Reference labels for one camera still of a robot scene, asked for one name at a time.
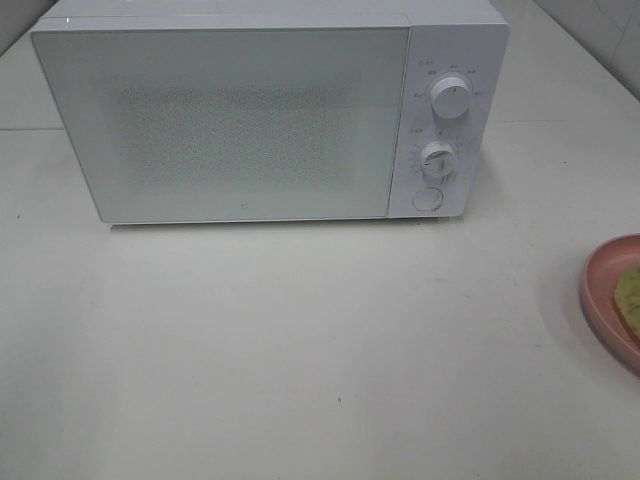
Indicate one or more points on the pink round plate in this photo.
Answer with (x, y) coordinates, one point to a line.
(600, 276)

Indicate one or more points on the white microwave oven body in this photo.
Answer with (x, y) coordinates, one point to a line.
(464, 37)

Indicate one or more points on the upper white power knob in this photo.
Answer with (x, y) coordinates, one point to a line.
(450, 96)

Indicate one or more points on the white bread sandwich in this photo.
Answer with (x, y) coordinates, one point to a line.
(627, 298)

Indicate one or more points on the round white door button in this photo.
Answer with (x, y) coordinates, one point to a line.
(428, 199)

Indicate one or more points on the white timer knob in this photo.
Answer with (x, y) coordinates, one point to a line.
(437, 159)

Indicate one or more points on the white microwave door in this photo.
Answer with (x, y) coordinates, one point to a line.
(199, 126)

